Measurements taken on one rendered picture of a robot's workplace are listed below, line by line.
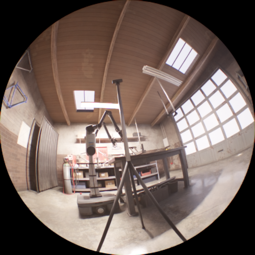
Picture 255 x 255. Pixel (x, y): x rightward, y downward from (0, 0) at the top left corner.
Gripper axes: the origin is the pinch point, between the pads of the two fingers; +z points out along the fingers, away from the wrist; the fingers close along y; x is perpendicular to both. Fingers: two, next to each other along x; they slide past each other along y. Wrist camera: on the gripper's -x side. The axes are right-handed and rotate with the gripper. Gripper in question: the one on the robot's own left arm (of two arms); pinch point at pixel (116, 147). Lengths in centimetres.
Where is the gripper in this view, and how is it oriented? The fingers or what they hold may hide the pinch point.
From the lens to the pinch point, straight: 204.9
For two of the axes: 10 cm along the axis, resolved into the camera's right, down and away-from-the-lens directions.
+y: -4.7, 4.3, 7.7
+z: 5.6, 8.2, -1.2
